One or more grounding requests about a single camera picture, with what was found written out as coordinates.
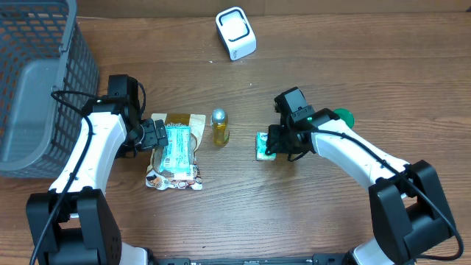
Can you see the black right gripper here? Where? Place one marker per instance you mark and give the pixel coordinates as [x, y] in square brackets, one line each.
[274, 139]

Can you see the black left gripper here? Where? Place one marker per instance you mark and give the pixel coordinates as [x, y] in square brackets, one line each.
[157, 135]

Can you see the teal Kleenex tissue pack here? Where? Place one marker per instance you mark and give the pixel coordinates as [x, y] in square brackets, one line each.
[261, 141]

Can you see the mint green wet wipes pack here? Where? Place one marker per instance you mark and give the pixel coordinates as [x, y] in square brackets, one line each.
[176, 155]

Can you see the brown snack packet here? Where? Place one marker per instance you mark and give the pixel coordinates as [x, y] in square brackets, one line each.
[164, 180]

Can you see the yellow oil bottle silver cap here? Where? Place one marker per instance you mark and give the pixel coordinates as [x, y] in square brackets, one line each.
[219, 126]

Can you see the green lid glass jar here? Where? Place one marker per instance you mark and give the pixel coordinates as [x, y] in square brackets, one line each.
[346, 116]

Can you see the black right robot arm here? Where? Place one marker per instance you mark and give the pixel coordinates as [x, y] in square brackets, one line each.
[411, 217]

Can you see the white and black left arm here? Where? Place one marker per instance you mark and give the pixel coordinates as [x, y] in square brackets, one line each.
[72, 222]

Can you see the white barcode scanner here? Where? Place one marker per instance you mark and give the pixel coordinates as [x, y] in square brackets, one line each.
[236, 33]

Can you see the dark grey plastic basket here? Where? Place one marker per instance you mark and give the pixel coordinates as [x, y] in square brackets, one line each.
[47, 73]

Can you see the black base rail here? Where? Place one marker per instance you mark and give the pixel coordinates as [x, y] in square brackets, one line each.
[316, 259]

